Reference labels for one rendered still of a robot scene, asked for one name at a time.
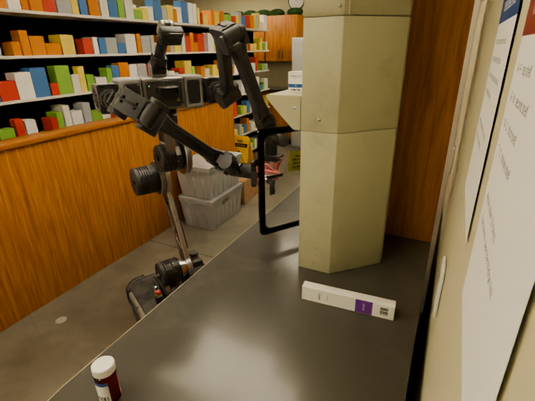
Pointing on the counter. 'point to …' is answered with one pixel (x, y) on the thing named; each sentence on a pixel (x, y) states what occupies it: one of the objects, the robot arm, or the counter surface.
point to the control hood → (288, 107)
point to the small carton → (295, 81)
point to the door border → (260, 175)
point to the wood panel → (427, 114)
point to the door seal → (263, 181)
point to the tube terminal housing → (349, 136)
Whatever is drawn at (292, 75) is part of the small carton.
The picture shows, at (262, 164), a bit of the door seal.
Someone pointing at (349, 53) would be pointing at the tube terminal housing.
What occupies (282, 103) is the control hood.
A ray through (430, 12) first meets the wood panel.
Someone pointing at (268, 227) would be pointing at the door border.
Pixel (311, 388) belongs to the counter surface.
